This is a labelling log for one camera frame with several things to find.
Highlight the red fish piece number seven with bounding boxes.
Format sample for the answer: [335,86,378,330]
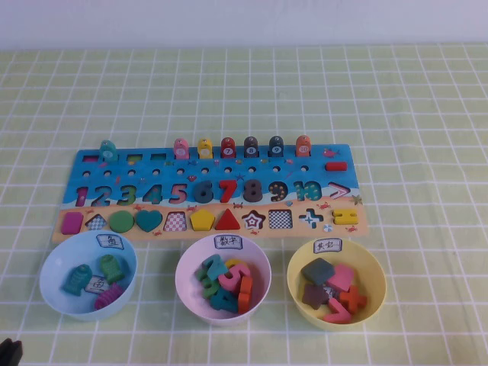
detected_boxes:
[220,136,237,159]

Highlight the red triangle piece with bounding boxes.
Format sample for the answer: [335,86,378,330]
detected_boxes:
[215,207,242,231]

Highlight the white number characters label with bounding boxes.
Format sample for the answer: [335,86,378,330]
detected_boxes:
[213,233,244,251]

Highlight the yellow equals sign piece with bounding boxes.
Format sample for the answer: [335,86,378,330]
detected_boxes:
[332,208,358,226]

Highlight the teal striped fish piece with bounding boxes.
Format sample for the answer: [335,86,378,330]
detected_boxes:
[62,264,94,296]

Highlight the teal number four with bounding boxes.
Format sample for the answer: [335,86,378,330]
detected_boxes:
[209,285,240,313]

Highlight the white fish character label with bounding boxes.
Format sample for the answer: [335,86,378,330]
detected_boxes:
[84,274,110,295]
[95,233,126,251]

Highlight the pink number five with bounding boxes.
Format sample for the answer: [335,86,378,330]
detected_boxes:
[217,263,252,294]

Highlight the light blue bowl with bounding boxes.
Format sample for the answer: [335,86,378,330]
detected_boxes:
[39,230,137,321]

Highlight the orange plus sign piece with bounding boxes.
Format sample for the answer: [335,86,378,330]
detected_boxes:
[339,284,368,312]

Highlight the blue number puzzle board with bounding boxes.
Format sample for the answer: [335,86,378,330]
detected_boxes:
[51,143,371,245]

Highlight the magenta striped fish piece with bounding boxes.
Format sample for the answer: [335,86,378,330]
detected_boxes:
[94,281,125,310]

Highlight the yellow pentagon piece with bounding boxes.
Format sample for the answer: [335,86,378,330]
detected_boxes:
[190,208,214,232]

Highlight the pink fish piece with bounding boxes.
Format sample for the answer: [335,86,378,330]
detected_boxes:
[173,137,191,160]

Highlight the yellow number piece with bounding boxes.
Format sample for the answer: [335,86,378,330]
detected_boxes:
[224,258,249,274]

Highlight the red greater-than sign piece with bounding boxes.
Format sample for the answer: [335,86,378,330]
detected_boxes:
[323,297,351,323]

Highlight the pink bowl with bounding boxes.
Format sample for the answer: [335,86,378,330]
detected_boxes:
[175,233,272,328]

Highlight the brown star piece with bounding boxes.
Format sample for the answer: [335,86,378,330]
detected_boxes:
[302,282,329,310]

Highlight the yellow bowl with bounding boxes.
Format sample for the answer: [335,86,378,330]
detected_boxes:
[286,238,387,328]

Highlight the green number three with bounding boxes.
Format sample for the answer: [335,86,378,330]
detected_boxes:
[195,266,220,300]

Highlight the pink trapezoid piece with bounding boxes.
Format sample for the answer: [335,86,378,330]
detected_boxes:
[326,263,358,293]

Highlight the orange number one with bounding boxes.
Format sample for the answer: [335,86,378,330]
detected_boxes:
[236,274,254,314]

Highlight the teal fish piece number two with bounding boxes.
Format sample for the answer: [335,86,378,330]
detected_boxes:
[98,140,117,163]

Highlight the yellow fish piece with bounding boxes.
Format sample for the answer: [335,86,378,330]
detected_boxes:
[197,137,214,160]

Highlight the green circle piece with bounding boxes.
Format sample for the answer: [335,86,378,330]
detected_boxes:
[109,210,135,233]

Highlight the orange fish piece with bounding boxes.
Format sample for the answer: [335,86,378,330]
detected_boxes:
[295,135,313,157]

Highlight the dark grey fish piece nine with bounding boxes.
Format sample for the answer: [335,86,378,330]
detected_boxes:
[268,136,285,158]

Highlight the magenta rectangle piece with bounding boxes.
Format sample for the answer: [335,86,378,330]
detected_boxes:
[62,211,84,235]

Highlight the green striped fish piece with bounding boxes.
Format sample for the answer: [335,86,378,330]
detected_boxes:
[99,254,128,285]

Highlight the teal heart piece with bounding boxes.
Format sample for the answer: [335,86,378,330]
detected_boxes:
[136,209,164,233]

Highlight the dark grey number six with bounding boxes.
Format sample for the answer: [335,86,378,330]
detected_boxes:
[193,179,215,204]

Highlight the green checked tablecloth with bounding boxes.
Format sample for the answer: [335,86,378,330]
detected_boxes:
[0,43,488,366]

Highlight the grey green diamond piece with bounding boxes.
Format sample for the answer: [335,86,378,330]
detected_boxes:
[300,257,336,286]

